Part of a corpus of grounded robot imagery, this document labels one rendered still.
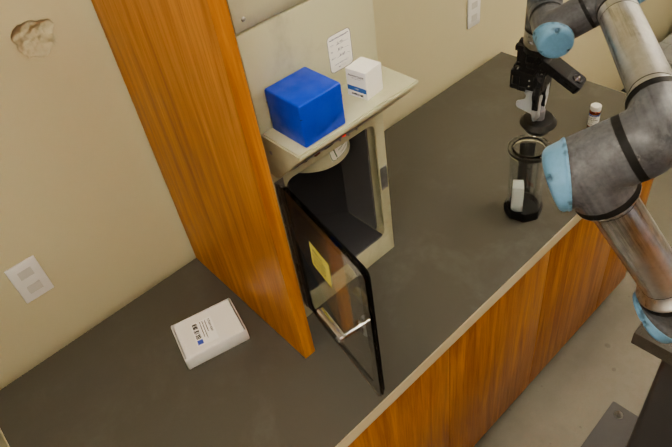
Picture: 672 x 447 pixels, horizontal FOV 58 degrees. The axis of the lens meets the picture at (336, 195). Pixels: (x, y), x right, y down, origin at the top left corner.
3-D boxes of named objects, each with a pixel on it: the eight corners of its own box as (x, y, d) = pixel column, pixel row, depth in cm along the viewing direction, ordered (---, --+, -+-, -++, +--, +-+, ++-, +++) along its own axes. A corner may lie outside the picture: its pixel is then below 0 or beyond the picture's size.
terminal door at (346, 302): (311, 305, 148) (282, 182, 121) (384, 398, 127) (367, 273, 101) (309, 307, 147) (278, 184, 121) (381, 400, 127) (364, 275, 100)
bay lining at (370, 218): (252, 243, 163) (219, 138, 140) (323, 194, 174) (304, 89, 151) (311, 290, 148) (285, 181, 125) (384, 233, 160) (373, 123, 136)
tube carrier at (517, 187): (511, 190, 175) (516, 130, 161) (548, 200, 170) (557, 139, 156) (497, 213, 169) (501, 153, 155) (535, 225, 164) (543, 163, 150)
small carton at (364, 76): (348, 94, 121) (344, 67, 117) (363, 82, 123) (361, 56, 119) (367, 101, 118) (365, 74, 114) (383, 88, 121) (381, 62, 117)
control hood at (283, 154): (269, 174, 121) (259, 134, 114) (382, 102, 135) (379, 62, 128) (306, 199, 114) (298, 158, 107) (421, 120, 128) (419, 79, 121)
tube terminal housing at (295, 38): (248, 268, 167) (160, 2, 116) (333, 206, 181) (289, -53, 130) (306, 317, 151) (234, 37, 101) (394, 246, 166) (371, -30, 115)
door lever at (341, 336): (338, 303, 122) (336, 295, 121) (364, 334, 116) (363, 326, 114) (316, 316, 121) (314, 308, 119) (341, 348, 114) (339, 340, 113)
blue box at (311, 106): (272, 129, 115) (263, 88, 109) (312, 105, 119) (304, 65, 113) (306, 149, 109) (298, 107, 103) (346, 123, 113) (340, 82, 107)
